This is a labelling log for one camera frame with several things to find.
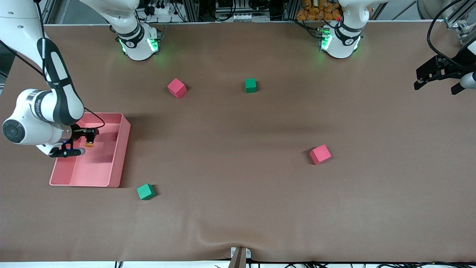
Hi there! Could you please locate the pink plastic tray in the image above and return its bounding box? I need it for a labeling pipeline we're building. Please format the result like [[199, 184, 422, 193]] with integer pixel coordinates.
[[49, 113, 131, 188]]

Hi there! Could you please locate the pink foam cube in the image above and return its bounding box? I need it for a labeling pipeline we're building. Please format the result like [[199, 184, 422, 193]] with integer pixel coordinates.
[[309, 144, 332, 165], [167, 78, 187, 99]]

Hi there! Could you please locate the bag of orange items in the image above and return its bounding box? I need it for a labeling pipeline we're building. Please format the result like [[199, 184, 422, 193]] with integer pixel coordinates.
[[296, 0, 344, 21]]

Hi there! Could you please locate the white power strip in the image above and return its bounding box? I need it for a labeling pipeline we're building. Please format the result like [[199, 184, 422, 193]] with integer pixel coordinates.
[[147, 3, 172, 16]]

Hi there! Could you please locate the white terminal strip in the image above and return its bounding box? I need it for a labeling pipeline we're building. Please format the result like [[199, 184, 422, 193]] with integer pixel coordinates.
[[219, 13, 258, 21]]

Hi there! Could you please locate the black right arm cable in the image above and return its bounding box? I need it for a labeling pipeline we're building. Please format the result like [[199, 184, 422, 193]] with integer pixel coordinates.
[[0, 0, 106, 129]]

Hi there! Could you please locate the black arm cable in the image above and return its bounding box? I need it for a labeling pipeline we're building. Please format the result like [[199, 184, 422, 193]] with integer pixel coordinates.
[[427, 0, 467, 71], [0, 0, 106, 129]]

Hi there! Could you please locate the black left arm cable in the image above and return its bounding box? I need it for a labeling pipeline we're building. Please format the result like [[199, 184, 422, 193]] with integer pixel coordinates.
[[427, 0, 467, 71]]

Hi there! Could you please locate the aluminium frame rail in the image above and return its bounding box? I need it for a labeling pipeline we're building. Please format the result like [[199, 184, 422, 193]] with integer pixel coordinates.
[[444, 0, 476, 46]]

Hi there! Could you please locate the metal table edge bracket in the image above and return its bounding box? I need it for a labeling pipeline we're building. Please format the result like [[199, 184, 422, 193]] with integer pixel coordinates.
[[230, 246, 252, 268]]

